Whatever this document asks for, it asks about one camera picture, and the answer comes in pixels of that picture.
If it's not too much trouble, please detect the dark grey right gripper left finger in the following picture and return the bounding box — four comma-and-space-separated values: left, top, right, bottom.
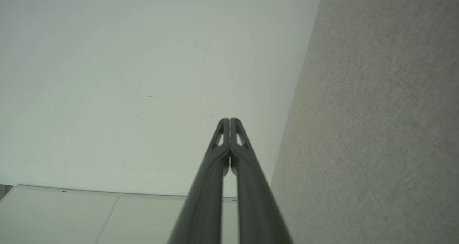
167, 118, 230, 244

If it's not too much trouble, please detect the grey fabric sofa cushion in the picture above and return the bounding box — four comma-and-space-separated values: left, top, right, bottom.
270, 0, 459, 244

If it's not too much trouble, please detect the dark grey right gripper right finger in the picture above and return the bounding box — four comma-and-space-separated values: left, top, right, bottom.
230, 118, 293, 244

